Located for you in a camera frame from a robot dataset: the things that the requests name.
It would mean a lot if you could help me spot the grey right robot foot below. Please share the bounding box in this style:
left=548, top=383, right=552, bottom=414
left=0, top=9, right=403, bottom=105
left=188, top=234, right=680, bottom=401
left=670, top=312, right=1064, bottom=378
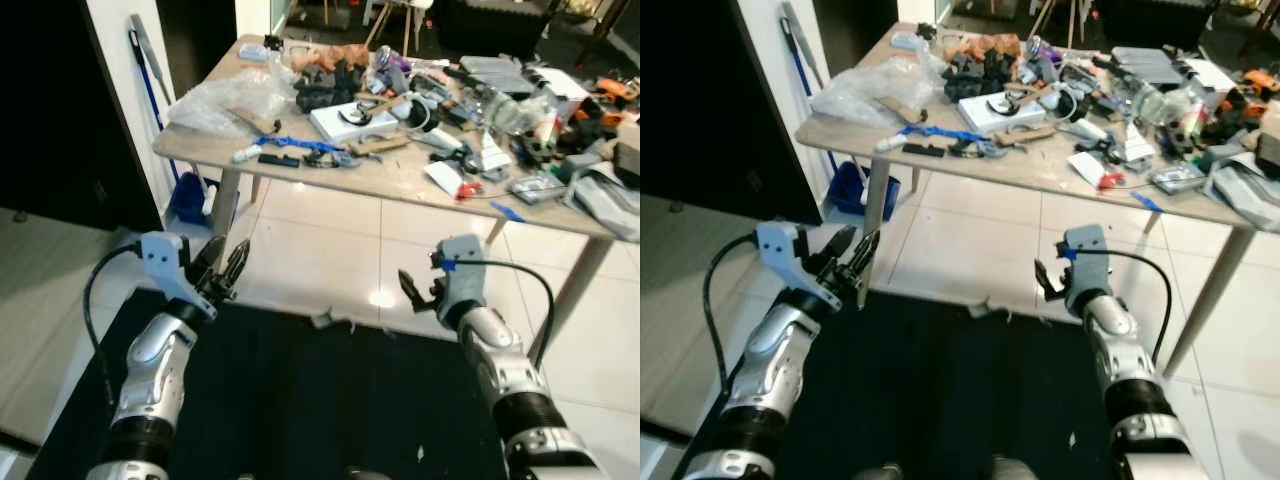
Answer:
left=988, top=455, right=1041, bottom=480

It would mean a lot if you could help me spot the black gloves pile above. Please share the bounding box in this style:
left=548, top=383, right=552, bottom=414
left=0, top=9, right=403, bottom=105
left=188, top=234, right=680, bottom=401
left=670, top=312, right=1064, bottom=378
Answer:
left=942, top=50, right=1016, bottom=101
left=295, top=60, right=366, bottom=111

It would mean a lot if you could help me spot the light wooden table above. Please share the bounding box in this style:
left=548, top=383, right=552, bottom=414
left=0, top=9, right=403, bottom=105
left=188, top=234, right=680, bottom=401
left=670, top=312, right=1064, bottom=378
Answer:
left=795, top=22, right=1280, bottom=376
left=152, top=33, right=641, bottom=366

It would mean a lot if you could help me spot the flat grey tray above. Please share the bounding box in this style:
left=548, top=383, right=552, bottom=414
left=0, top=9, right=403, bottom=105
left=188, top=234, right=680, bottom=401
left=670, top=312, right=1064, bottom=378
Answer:
left=458, top=55, right=526, bottom=86
left=1110, top=45, right=1181, bottom=76

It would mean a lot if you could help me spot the white cone shaped item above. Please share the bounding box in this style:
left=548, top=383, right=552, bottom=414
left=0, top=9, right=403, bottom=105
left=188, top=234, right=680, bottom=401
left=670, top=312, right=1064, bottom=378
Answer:
left=470, top=130, right=513, bottom=173
left=1115, top=120, right=1158, bottom=164

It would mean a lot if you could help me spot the clear crumpled plastic bag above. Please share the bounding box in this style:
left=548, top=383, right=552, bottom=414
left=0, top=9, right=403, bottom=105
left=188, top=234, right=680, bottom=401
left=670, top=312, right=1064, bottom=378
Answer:
left=810, top=55, right=946, bottom=126
left=165, top=65, right=298, bottom=138

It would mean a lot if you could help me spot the orange brown cloth item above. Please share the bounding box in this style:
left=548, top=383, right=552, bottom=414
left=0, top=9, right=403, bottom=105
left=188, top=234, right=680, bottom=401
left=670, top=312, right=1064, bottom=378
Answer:
left=945, top=35, right=1021, bottom=63
left=292, top=45, right=371, bottom=73

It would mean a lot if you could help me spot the blue hand tool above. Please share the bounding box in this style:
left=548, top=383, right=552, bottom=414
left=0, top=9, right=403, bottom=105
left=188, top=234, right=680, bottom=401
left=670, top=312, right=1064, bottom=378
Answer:
left=898, top=125, right=991, bottom=146
left=255, top=135, right=346, bottom=156

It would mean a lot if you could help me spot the flat tan item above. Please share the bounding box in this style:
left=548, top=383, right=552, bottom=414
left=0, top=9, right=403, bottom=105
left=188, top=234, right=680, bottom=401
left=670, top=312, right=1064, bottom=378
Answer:
left=990, top=125, right=1056, bottom=148
left=345, top=135, right=411, bottom=159

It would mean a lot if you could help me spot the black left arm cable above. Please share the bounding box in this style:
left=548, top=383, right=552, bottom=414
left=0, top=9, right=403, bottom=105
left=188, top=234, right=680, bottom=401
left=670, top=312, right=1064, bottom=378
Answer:
left=83, top=245, right=146, bottom=411
left=702, top=235, right=761, bottom=401

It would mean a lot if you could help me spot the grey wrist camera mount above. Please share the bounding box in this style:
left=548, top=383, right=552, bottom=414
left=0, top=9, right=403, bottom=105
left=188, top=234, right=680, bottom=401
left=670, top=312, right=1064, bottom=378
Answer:
left=435, top=235, right=489, bottom=326
left=138, top=232, right=217, bottom=321
left=755, top=222, right=846, bottom=311
left=1062, top=224, right=1113, bottom=316

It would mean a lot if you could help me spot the white card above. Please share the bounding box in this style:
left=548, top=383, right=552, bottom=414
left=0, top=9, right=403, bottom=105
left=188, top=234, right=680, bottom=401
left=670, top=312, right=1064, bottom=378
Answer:
left=1068, top=152, right=1111, bottom=189
left=424, top=160, right=466, bottom=196

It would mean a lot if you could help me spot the brown wooden piece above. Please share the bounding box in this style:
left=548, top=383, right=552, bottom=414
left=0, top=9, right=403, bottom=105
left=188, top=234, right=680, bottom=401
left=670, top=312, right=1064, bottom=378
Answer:
left=878, top=97, right=926, bottom=124
left=228, top=107, right=281, bottom=136

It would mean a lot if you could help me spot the black floor mat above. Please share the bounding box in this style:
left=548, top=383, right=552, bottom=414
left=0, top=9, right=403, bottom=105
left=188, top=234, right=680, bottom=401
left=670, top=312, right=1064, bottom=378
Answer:
left=25, top=290, right=521, bottom=480
left=668, top=290, right=1116, bottom=480

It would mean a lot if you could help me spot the blue handled broom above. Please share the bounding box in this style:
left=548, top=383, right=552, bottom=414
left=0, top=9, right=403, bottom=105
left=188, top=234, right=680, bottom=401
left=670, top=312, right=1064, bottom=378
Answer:
left=128, top=15, right=201, bottom=191
left=780, top=2, right=851, bottom=171

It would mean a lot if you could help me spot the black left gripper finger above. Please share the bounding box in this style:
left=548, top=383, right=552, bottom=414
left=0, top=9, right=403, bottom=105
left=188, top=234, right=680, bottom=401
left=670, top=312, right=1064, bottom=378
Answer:
left=820, top=226, right=858, bottom=271
left=852, top=230, right=882, bottom=301
left=192, top=237, right=227, bottom=281
left=222, top=240, right=251, bottom=293

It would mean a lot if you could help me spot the small clear plastic package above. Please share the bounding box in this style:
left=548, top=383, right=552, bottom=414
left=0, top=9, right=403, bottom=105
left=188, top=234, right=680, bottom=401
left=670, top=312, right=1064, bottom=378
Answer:
left=1150, top=163, right=1206, bottom=195
left=508, top=175, right=566, bottom=205

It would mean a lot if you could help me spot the grey cloth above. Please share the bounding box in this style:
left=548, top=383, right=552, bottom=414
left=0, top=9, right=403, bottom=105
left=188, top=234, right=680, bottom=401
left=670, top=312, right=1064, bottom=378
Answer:
left=1205, top=150, right=1280, bottom=233
left=565, top=160, right=641, bottom=243

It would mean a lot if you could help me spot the blue dustpan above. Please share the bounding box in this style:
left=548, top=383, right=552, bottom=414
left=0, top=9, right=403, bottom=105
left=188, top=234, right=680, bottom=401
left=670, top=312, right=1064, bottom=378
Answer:
left=168, top=172, right=216, bottom=226
left=828, top=160, right=873, bottom=219

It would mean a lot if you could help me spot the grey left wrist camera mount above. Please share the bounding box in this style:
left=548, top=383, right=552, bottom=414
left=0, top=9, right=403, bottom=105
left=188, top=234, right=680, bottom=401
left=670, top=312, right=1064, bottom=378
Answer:
left=138, top=232, right=217, bottom=321
left=755, top=222, right=846, bottom=311

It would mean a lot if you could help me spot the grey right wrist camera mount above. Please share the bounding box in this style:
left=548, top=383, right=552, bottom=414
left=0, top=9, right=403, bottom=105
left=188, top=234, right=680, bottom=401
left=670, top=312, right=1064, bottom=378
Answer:
left=435, top=235, right=489, bottom=326
left=1062, top=224, right=1113, bottom=316

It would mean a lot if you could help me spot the clear plastic bottle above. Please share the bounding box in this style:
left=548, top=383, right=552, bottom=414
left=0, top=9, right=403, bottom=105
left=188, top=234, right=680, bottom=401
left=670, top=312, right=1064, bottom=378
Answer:
left=1112, top=78, right=1201, bottom=126
left=462, top=85, right=556, bottom=136

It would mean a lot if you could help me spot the flat white box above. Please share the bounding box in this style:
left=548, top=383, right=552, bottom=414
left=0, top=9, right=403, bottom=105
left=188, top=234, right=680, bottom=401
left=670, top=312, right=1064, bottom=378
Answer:
left=958, top=92, right=1046, bottom=134
left=310, top=100, right=401, bottom=143

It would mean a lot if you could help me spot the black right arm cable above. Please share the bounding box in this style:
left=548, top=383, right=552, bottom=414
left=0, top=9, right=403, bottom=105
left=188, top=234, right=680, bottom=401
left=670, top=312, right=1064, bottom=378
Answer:
left=460, top=258, right=556, bottom=366
left=1075, top=248, right=1173, bottom=366

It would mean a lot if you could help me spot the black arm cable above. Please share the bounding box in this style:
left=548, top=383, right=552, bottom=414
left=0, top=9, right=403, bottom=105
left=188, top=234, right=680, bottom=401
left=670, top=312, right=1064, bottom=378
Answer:
left=702, top=235, right=761, bottom=401
left=460, top=258, right=556, bottom=366
left=1075, top=248, right=1173, bottom=366
left=83, top=245, right=146, bottom=411

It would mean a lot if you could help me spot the white paper sheet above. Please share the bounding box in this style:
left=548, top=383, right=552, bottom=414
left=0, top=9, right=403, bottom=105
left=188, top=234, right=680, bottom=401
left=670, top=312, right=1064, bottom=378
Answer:
left=1190, top=58, right=1241, bottom=91
left=540, top=68, right=591, bottom=101

